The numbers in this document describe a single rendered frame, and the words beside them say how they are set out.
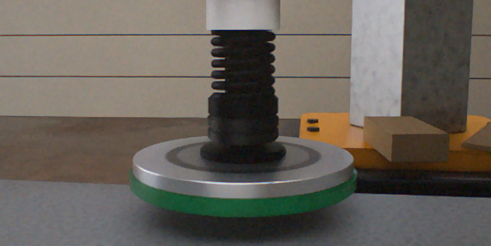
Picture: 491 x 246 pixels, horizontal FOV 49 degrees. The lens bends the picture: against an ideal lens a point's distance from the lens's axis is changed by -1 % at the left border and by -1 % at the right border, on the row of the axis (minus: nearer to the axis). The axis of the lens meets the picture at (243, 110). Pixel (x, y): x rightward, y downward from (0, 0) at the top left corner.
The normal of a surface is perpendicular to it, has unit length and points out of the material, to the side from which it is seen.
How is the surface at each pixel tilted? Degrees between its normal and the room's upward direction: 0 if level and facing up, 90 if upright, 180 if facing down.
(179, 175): 0
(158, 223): 0
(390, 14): 90
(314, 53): 90
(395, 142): 90
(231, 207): 90
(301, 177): 0
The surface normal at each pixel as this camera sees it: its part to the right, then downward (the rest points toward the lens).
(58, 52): -0.06, 0.14
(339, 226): 0.00, -0.99
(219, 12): -0.62, 0.11
